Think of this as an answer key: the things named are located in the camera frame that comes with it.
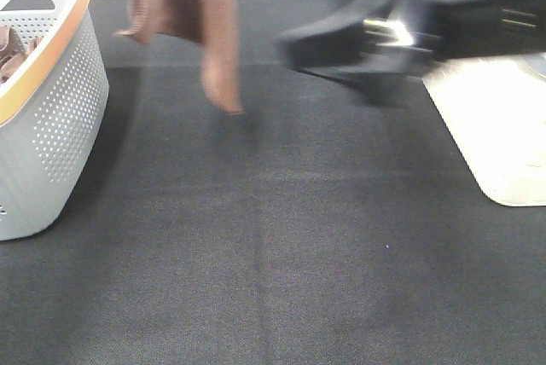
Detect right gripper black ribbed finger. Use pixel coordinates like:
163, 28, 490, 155
275, 0, 410, 106

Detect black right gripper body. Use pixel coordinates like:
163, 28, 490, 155
375, 0, 545, 77

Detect white plastic storage bin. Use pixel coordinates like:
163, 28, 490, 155
423, 54, 545, 207

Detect brown towels inside basket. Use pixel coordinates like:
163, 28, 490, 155
1, 26, 43, 84

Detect black fabric table cloth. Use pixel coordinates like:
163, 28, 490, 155
1, 0, 545, 364

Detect brown microfibre towel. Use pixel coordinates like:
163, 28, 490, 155
118, 0, 243, 113

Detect grey perforated laundry basket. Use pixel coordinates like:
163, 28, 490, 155
1, 0, 109, 240

